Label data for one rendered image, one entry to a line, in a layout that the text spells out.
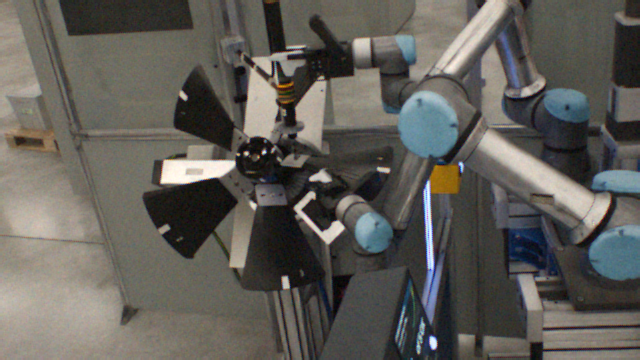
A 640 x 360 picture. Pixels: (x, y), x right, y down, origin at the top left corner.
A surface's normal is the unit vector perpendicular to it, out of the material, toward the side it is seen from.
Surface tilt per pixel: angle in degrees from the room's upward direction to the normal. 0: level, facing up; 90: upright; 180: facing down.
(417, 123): 86
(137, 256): 90
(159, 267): 90
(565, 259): 0
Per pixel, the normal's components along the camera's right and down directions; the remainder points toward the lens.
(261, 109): -0.28, -0.23
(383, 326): -0.36, -0.87
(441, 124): -0.47, 0.38
